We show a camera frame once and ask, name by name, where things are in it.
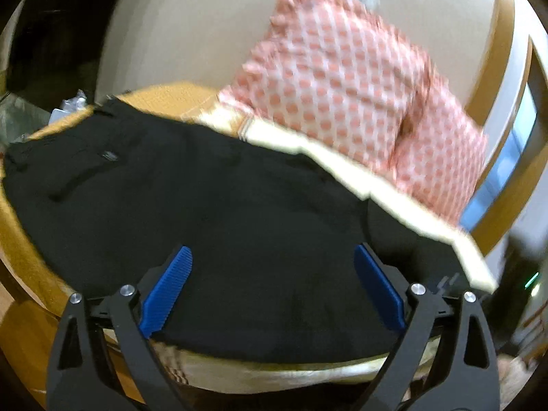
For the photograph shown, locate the wooden door frame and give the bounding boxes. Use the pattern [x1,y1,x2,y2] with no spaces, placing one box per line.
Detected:
[460,0,548,258]

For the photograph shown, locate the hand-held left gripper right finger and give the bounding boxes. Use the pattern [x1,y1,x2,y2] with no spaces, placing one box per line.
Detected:
[353,243,501,411]

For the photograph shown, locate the orange woven mat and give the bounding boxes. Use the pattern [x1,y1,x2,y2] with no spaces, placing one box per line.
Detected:
[0,81,223,409]

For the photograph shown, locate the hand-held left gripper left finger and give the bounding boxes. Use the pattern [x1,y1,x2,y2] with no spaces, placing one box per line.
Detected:
[46,245,193,411]

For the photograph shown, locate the crumpled clear plastic bag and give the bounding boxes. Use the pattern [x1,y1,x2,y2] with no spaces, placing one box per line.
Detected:
[49,89,97,126]

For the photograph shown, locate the black pants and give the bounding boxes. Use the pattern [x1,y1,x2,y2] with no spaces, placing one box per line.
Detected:
[2,96,469,365]

